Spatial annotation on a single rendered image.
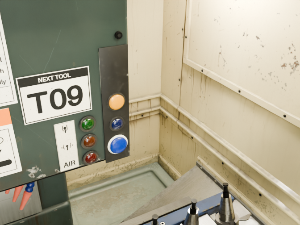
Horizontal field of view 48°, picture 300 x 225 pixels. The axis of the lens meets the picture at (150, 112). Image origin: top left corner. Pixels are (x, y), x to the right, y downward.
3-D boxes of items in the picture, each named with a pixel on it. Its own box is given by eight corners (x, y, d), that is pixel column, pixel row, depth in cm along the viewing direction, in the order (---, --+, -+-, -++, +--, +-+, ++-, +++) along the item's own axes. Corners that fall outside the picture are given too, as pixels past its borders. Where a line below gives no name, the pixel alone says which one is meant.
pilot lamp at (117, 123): (124, 128, 54) (123, 117, 53) (111, 132, 53) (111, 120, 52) (122, 127, 55) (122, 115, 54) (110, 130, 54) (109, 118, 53)
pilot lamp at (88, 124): (95, 129, 52) (94, 117, 51) (82, 132, 51) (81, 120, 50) (94, 127, 52) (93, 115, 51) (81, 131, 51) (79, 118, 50)
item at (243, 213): (254, 217, 93) (254, 215, 93) (239, 224, 91) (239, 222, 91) (236, 201, 99) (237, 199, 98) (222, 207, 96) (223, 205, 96)
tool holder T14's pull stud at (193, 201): (193, 207, 85) (194, 197, 83) (197, 211, 83) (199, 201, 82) (188, 210, 84) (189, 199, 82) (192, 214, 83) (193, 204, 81)
